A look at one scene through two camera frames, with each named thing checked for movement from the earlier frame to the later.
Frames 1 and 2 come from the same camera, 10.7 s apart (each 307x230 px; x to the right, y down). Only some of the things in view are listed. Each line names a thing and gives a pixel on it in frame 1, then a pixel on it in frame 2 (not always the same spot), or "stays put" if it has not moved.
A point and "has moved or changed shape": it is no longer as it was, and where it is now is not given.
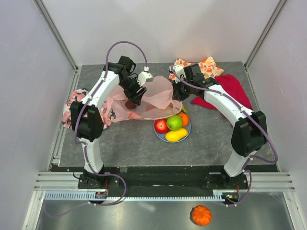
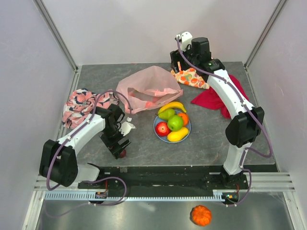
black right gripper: x=177 y=95 -> x=176 y=56
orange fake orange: x=185 y=118 stays put
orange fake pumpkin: x=200 y=215 stays put
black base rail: x=166 y=178 stays put
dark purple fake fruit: x=130 y=105 -> x=123 y=154
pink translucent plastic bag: x=157 y=101 has moved or changed shape
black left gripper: x=136 y=98 -> x=112 y=144
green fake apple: x=174 y=122 stays put
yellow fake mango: x=175 y=135 stays put
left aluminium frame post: x=53 y=28 stays put
